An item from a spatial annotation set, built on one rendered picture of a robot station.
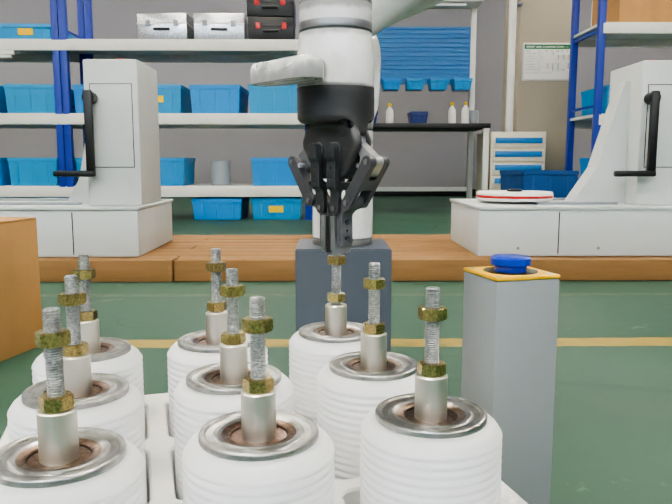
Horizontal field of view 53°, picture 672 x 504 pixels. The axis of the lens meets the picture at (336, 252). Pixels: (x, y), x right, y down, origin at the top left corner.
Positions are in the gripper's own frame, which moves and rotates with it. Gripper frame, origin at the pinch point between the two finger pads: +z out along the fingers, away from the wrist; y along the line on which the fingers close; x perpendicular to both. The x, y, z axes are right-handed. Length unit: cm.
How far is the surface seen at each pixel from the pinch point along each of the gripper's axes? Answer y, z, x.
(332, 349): -3.1, 10.6, 3.2
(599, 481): -9, 35, -39
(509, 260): -12.2, 2.6, -12.0
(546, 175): 217, 3, -383
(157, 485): -5.3, 17.2, 22.4
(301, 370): -0.2, 13.1, 4.7
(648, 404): 0, 36, -73
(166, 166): 419, -3, -193
